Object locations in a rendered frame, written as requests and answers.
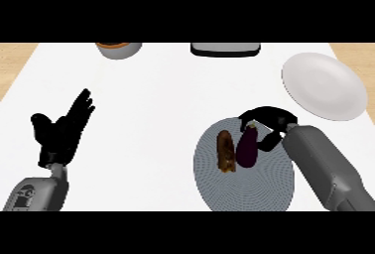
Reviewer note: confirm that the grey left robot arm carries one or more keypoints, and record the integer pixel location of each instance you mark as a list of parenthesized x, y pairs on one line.
[(41, 191)]

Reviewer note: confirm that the round grey woven placemat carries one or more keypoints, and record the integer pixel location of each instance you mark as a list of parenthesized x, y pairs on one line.
[(243, 188)]

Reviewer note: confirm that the grey pot with orange rim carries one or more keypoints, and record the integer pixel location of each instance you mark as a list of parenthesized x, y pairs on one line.
[(118, 49)]

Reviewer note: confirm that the dark grey appliance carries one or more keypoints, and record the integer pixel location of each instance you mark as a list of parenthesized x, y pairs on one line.
[(224, 49)]

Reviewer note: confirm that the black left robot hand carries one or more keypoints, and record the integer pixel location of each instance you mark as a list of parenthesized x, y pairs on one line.
[(60, 132)]

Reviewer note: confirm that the white round plate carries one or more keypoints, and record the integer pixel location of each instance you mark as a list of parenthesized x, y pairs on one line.
[(323, 86)]

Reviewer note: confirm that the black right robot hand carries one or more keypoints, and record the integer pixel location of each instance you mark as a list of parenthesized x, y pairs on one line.
[(273, 117)]

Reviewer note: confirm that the brown baked potato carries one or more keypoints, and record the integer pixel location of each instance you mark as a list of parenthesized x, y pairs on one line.
[(225, 152)]

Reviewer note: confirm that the purple eggplant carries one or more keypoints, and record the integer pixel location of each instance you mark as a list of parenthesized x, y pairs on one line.
[(246, 147)]

